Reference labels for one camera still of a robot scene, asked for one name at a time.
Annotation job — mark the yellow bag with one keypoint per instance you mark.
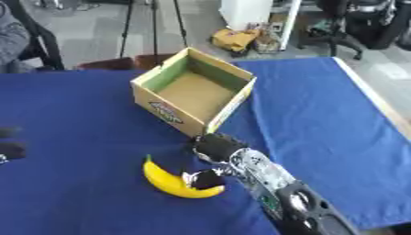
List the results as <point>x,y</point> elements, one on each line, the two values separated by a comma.
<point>233,39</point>

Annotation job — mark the black tripod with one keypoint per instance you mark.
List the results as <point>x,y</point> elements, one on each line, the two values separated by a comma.
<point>152,27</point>

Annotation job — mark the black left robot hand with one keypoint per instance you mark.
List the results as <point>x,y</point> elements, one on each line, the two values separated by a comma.
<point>10,150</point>

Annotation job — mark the white cabinet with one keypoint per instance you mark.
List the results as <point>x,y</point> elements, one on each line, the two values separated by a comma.
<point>249,13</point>

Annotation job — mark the brown wooden stool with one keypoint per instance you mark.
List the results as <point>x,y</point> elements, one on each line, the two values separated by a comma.
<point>126,62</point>

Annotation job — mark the person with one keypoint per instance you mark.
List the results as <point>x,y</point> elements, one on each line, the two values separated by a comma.
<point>10,39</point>

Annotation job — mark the black office chair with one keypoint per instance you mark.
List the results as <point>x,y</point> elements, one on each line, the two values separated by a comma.
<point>342,27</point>

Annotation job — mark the tan cardboard box green inside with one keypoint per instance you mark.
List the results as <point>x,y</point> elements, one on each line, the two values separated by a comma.
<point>195,91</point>

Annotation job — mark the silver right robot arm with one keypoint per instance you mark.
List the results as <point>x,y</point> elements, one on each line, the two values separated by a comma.
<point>283,189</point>

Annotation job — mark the yellow toy banana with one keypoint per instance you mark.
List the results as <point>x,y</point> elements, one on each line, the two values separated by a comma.
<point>171,182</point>

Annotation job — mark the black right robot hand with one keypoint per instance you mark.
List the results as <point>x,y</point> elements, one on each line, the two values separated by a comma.
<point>217,147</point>

